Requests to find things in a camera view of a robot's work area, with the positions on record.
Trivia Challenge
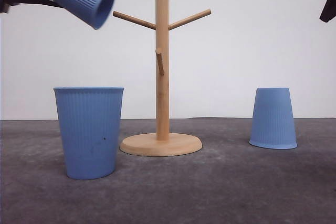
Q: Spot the blue ribbed cup front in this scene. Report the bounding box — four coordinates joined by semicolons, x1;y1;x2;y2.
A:
54;87;124;180

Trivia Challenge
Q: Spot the wooden mug tree stand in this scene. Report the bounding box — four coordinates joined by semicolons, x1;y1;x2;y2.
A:
113;0;212;157

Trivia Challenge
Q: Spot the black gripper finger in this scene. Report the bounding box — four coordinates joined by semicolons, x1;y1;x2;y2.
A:
319;0;336;22

